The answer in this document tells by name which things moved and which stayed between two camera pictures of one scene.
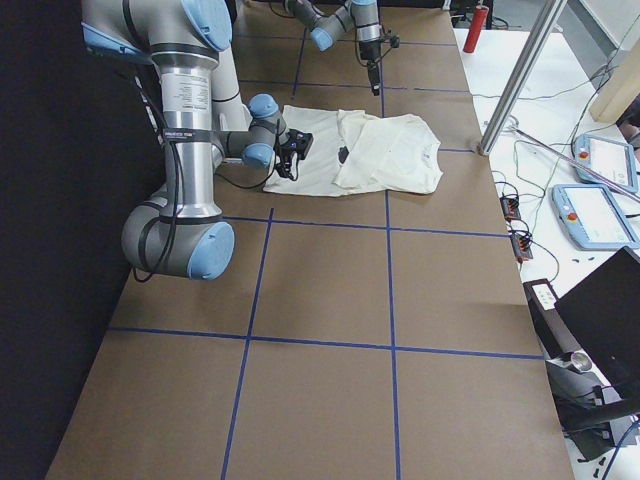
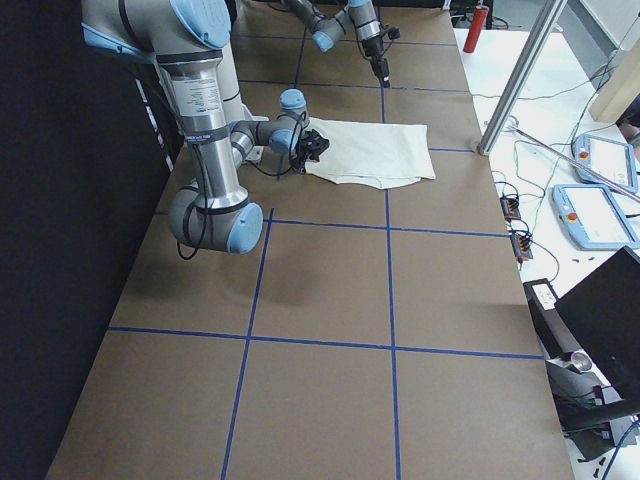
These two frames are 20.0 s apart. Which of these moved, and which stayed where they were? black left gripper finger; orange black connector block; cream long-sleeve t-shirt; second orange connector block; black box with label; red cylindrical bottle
Moved: cream long-sleeve t-shirt; black left gripper finger
Stayed: black box with label; red cylindrical bottle; orange black connector block; second orange connector block
